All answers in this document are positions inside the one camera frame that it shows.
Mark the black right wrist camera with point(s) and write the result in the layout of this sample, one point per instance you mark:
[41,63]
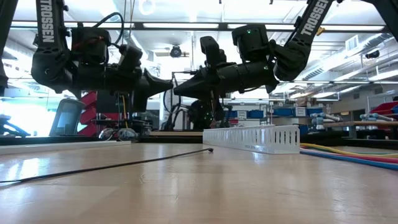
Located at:
[209,49]

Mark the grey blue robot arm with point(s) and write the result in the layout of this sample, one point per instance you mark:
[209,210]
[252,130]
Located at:
[320,121]
[373,117]

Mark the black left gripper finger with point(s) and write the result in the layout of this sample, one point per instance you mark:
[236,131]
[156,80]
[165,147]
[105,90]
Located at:
[140,102]
[155,85]

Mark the black security camera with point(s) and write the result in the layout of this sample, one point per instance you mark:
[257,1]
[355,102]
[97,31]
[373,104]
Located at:
[372,54]

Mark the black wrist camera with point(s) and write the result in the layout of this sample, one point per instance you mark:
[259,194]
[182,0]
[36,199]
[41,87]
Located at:
[130,59]
[209,49]

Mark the black monitor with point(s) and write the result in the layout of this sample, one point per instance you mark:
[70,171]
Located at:
[107,104]

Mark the clear safety glasses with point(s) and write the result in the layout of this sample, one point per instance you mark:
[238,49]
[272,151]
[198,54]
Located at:
[127,134]

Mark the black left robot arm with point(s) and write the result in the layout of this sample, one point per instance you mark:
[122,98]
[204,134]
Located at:
[53,68]

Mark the red metal stand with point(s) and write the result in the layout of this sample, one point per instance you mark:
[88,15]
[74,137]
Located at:
[88,115]

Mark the person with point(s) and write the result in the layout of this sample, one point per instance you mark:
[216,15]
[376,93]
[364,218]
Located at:
[200,116]

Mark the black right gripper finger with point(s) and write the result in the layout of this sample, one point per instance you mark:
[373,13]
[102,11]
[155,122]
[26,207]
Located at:
[216,107]
[199,87]

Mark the wooden workbench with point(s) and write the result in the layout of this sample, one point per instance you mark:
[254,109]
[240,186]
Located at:
[373,124]

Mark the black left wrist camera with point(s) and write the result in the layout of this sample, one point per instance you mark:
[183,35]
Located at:
[130,59]

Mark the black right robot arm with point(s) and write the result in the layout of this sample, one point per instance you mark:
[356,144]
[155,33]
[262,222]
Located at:
[292,59]

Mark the white frame office chair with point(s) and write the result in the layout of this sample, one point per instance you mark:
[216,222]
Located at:
[66,118]

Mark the small black round camera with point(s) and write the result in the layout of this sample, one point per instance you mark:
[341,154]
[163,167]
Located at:
[176,51]

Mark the blue storage bin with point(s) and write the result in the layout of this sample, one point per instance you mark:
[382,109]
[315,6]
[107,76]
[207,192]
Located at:
[255,114]
[314,111]
[283,112]

